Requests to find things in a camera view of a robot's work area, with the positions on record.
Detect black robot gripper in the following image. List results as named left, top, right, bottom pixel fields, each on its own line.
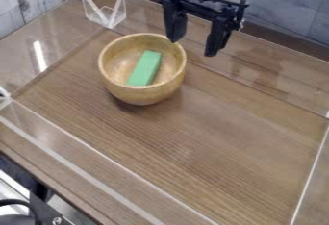
left=159, top=0, right=248, bottom=57

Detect green rectangular block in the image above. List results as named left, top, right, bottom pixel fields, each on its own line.
left=125, top=51, right=161, bottom=87

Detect wooden bowl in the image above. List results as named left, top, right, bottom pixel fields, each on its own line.
left=97, top=33, right=185, bottom=106

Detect clear acrylic corner bracket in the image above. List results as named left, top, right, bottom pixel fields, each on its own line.
left=81, top=0, right=125, bottom=29

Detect black metal table mount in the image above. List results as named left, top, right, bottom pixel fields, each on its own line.
left=28, top=192, right=74, bottom=225

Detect black cable bottom left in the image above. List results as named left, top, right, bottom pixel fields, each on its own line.
left=0, top=198, right=36, bottom=217

